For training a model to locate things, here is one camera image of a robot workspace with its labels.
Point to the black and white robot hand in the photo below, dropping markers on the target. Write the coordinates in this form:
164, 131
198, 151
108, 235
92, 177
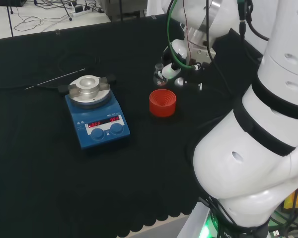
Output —
178, 53

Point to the thin metal rod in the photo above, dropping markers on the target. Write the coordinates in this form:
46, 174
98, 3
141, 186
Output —
54, 79

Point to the blue-base heater with steel plate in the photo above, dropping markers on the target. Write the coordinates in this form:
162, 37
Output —
96, 109

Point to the black bench cloth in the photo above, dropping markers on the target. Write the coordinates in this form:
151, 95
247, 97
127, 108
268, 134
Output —
101, 124

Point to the clear round-bottom glass flask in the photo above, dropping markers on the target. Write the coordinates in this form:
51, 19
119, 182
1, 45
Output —
160, 77

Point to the white power strip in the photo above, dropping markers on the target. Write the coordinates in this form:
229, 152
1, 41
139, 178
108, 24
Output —
84, 11

